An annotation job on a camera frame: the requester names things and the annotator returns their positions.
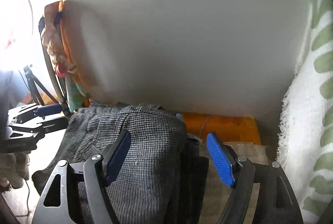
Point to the orange leaf bed sheet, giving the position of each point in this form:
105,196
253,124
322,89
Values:
228,129

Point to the folded dark navy pants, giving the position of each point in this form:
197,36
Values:
186,200

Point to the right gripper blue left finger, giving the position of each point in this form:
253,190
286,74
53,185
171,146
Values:
59,201

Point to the grey tweed pants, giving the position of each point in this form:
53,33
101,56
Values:
148,175

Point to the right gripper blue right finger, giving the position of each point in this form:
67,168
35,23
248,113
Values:
276,201

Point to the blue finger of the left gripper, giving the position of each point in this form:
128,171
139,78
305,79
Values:
48,110

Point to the black mini tripod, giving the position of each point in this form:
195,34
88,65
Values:
33,84

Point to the green white patterned pillow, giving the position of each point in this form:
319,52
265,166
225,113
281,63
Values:
305,141

